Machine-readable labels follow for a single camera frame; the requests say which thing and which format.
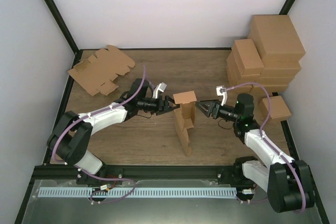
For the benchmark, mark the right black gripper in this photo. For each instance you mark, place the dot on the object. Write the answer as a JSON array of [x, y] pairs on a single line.
[[212, 103]]

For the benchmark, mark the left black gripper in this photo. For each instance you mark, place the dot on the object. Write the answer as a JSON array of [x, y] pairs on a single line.
[[166, 107]]

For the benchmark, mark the cardboard box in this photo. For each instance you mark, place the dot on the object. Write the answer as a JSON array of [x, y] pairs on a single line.
[[184, 118]]

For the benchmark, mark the stack of cardboard blanks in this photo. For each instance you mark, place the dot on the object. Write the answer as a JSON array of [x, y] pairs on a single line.
[[97, 73]]

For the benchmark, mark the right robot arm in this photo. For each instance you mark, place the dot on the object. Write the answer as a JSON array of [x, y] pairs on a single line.
[[286, 181]]

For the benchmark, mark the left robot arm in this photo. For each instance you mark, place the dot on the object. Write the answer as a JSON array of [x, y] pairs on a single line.
[[70, 138]]

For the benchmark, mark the medium bottom folded box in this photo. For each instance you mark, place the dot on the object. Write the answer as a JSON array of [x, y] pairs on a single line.
[[240, 87]]

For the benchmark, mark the medium folded box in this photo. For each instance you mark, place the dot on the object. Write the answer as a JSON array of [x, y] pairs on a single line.
[[247, 57], [240, 87], [232, 67]]

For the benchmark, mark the medium lower folded box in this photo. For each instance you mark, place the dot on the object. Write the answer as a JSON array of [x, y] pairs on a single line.
[[232, 67]]

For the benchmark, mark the medium top folded box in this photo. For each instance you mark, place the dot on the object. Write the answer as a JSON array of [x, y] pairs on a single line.
[[247, 57]]

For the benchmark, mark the large folded box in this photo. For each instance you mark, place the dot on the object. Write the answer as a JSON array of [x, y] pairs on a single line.
[[280, 69], [275, 38], [270, 89], [274, 81]]

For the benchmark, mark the small folded box right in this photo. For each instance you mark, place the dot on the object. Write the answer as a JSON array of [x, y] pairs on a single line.
[[278, 109]]

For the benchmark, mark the large bottom folded box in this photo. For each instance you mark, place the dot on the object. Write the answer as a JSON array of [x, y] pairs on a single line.
[[270, 89]]

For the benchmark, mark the large top folded box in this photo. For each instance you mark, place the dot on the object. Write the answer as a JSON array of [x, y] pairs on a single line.
[[275, 38]]

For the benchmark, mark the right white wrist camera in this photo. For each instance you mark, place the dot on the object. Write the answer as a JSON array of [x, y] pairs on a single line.
[[221, 92]]

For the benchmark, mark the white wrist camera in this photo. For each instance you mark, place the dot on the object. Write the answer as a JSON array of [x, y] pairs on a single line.
[[160, 88], [221, 92]]

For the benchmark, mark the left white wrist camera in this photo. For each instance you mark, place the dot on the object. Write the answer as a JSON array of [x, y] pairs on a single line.
[[160, 88]]

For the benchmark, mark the black aluminium frame rail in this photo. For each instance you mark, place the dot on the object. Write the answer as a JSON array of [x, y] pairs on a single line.
[[138, 172]]

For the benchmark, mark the light blue slotted cable duct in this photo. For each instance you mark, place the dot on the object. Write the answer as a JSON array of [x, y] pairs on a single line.
[[81, 192]]

